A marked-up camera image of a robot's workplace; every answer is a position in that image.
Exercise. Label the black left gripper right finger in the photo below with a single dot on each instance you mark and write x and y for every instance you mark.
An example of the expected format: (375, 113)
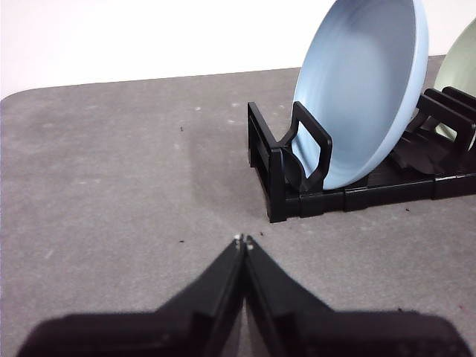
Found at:
(334, 334)

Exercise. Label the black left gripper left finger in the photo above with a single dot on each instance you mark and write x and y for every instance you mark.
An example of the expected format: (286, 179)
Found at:
(148, 334)

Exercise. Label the black plate rack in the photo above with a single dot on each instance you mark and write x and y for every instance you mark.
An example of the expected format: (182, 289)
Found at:
(372, 193)

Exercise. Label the light blue plate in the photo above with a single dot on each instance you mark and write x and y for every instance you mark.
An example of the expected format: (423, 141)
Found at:
(360, 85)

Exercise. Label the green plate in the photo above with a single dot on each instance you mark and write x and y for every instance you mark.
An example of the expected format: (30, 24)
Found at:
(463, 59)

